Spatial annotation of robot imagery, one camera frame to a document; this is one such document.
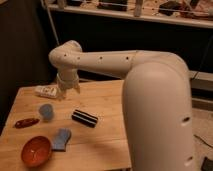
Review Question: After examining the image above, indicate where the orange bowl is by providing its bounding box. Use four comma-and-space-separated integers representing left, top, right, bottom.
21, 136, 52, 167

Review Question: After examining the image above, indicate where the wooden table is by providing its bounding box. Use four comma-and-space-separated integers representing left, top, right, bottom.
0, 81, 131, 171

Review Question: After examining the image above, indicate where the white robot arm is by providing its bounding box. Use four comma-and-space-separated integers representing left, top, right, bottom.
49, 40, 196, 171

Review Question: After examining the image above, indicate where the dark red oblong object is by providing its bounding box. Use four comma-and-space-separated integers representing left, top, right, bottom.
14, 118, 39, 129

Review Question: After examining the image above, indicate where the white plastic bottle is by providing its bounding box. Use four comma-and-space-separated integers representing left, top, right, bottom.
34, 86, 59, 99

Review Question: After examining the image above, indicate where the black white striped block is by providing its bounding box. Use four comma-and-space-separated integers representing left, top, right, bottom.
71, 110, 98, 128

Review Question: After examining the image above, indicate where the white wall shelf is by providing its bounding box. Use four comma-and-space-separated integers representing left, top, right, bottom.
42, 0, 213, 29

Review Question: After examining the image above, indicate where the blue oven mitt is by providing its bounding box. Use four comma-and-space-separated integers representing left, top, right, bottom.
52, 128, 71, 151

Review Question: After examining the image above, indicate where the metal pole stand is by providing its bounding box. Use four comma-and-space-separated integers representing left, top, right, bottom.
42, 0, 60, 46

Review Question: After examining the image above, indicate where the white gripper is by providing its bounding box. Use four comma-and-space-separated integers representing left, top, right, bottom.
57, 74, 80, 100

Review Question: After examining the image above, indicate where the blue plastic cup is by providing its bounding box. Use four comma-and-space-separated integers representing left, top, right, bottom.
39, 104, 54, 121

